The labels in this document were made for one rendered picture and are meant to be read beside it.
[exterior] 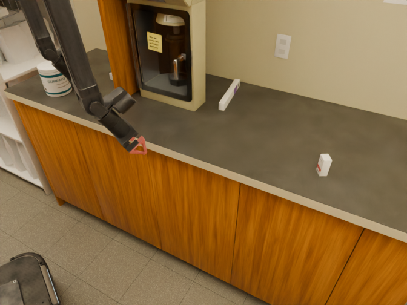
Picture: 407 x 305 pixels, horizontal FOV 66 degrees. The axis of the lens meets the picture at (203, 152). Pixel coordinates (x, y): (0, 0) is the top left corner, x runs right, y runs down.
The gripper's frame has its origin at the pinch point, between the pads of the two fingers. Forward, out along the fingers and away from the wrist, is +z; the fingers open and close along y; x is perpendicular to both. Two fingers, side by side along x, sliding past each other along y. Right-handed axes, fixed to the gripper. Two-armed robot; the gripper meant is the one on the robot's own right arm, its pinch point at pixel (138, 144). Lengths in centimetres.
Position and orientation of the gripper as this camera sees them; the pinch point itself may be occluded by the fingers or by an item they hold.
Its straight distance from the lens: 113.0
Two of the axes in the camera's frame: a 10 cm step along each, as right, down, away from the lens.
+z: 4.1, 5.0, 7.7
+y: -5.8, -5.1, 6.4
